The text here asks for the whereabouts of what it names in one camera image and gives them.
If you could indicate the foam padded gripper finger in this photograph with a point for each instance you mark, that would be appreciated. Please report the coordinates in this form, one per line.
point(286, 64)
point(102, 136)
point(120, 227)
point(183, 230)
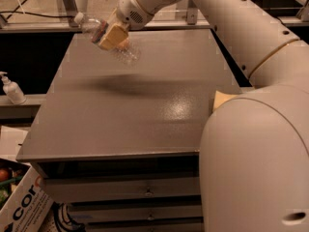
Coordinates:
point(111, 35)

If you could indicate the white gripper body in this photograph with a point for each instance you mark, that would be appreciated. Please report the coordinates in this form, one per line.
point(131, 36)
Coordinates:
point(130, 11)

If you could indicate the clear plastic water bottle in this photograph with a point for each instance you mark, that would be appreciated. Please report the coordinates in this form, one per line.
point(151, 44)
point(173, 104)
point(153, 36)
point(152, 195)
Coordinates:
point(126, 52)

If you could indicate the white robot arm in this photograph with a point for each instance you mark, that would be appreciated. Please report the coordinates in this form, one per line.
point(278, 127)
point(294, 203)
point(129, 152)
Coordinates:
point(254, 162)

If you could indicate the white pump dispenser bottle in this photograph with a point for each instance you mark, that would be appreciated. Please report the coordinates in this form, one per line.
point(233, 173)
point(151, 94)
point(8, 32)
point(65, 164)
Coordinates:
point(12, 90)

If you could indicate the grey drawer cabinet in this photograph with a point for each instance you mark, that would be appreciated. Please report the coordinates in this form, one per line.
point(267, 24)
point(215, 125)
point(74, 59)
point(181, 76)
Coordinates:
point(119, 144)

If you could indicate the yellow sponge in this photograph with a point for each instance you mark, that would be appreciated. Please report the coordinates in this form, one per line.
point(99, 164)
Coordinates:
point(220, 98)

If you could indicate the white cardboard box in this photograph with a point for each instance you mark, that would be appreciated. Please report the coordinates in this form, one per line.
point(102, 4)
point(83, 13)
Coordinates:
point(27, 205)

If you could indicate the metal frame rail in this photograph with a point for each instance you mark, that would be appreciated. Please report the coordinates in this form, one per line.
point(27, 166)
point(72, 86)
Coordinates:
point(298, 27)

